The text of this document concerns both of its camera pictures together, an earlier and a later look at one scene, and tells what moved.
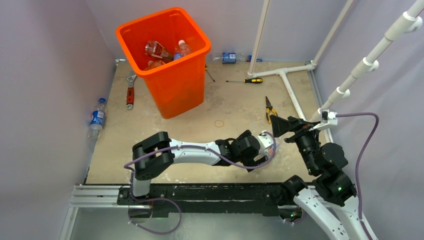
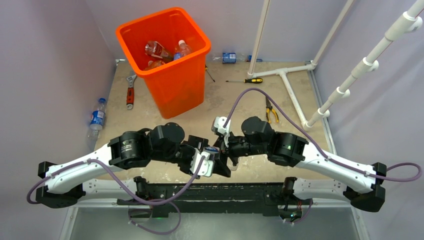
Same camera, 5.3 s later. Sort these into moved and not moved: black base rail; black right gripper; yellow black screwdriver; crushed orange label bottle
Moved: black right gripper
Not moved: yellow black screwdriver; black base rail; crushed orange label bottle
